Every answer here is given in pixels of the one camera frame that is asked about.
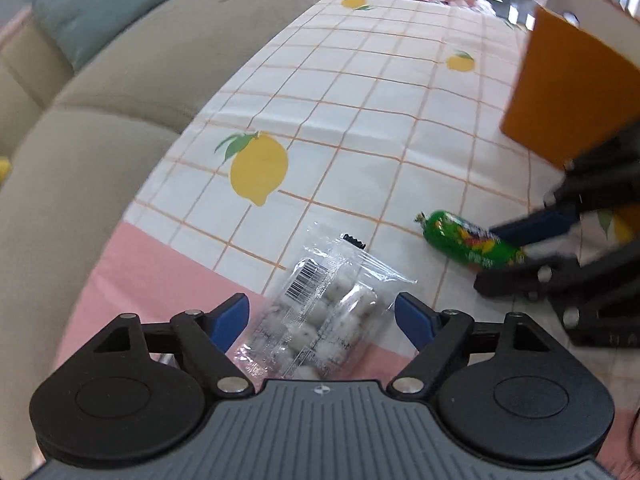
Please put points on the green sausage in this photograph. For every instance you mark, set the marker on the green sausage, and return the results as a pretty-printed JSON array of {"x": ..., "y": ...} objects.
[{"x": 450, "y": 235}]

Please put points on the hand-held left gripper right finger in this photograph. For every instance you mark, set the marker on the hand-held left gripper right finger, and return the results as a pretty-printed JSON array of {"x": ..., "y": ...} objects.
[{"x": 412, "y": 317}]

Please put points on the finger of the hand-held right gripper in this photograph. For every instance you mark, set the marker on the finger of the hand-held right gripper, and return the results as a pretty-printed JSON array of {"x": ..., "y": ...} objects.
[
  {"x": 540, "y": 222},
  {"x": 525, "y": 277}
]

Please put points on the lemon print tablecloth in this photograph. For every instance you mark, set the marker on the lemon print tablecloth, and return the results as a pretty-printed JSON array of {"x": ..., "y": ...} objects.
[{"x": 375, "y": 110}]

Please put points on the orange cardboard box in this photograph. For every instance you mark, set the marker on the orange cardboard box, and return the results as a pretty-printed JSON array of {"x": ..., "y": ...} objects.
[{"x": 550, "y": 90}]

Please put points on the beige sofa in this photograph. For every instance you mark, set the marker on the beige sofa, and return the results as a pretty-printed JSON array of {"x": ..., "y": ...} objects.
[{"x": 125, "y": 110}]

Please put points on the yellow pillow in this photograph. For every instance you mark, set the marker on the yellow pillow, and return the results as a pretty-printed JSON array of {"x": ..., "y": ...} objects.
[{"x": 4, "y": 170}]

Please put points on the clear packet of white candies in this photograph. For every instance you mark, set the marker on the clear packet of white candies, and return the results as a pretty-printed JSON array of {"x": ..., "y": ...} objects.
[{"x": 310, "y": 320}]

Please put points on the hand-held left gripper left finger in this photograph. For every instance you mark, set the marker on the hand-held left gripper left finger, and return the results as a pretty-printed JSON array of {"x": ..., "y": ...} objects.
[{"x": 230, "y": 316}]

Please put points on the blue pillow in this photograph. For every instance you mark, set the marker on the blue pillow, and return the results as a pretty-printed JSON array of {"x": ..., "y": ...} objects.
[{"x": 100, "y": 5}]

